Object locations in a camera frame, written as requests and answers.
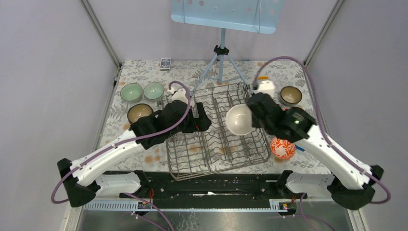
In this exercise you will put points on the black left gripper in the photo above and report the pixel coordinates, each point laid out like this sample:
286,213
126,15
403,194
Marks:
198,124

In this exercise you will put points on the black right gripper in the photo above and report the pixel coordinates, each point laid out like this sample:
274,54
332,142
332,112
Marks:
255,123

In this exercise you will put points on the dark brown patterned bowl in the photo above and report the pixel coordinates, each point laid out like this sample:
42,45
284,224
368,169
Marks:
290,95

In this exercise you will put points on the white red patterned bowl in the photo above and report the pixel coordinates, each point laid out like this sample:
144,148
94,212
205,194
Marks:
282,149

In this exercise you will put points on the orange bowl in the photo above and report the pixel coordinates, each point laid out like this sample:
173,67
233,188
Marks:
239,120

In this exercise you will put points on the pale green checkered bowl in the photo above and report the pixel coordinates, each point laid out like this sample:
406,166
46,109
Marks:
153,91

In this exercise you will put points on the pink speckled bowl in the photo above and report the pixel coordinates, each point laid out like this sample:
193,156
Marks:
138,111

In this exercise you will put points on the light green bowl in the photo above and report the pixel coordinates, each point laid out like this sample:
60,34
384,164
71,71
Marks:
132,93

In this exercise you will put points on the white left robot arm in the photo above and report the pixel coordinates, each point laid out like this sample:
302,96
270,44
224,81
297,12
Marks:
86,178

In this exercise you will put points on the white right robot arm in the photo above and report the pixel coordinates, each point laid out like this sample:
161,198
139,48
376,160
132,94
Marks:
350,182

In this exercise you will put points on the playing card box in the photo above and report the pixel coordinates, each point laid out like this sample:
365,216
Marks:
165,64

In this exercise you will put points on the light blue tripod stand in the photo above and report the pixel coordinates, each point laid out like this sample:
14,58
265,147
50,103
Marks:
220,52

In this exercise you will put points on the light blue board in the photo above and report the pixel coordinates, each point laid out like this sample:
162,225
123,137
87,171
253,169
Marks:
258,16

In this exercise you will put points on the grey wire dish rack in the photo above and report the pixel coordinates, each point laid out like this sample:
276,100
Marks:
217,149

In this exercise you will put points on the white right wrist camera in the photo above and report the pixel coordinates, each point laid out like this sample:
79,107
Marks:
266,87

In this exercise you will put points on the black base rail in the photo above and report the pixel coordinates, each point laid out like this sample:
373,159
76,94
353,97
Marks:
213,191

